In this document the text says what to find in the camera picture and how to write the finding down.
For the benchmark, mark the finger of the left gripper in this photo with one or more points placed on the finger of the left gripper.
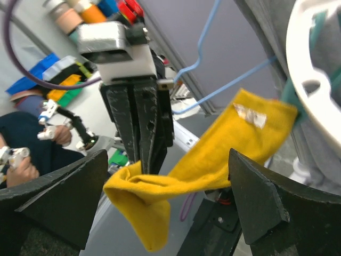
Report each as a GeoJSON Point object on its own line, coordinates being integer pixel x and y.
{"type": "Point", "coordinates": [154, 137]}
{"type": "Point", "coordinates": [118, 102]}

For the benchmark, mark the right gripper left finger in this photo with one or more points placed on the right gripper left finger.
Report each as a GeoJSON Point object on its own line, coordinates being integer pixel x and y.
{"type": "Point", "coordinates": [53, 214]}

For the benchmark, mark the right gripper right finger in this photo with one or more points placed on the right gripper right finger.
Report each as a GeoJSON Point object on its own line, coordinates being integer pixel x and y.
{"type": "Point", "coordinates": [280, 216]}

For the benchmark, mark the white round clip hanger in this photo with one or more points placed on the white round clip hanger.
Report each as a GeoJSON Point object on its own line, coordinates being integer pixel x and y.
{"type": "Point", "coordinates": [312, 85]}

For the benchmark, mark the coloured storage bins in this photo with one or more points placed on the coloured storage bins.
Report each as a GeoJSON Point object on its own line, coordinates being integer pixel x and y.
{"type": "Point", "coordinates": [26, 94]}

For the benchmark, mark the person operating controller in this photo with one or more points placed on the person operating controller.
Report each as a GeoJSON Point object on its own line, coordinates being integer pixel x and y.
{"type": "Point", "coordinates": [20, 129]}

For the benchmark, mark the grey cloth on rack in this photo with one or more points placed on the grey cloth on rack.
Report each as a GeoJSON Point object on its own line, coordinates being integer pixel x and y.
{"type": "Point", "coordinates": [316, 164]}

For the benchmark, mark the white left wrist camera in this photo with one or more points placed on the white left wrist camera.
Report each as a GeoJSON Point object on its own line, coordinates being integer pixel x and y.
{"type": "Point", "coordinates": [117, 50]}

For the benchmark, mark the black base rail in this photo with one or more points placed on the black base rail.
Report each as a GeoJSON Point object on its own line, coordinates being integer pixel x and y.
{"type": "Point", "coordinates": [215, 231]}

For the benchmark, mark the blue wire hanger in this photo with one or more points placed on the blue wire hanger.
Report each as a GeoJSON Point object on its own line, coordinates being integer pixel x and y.
{"type": "Point", "coordinates": [226, 55]}

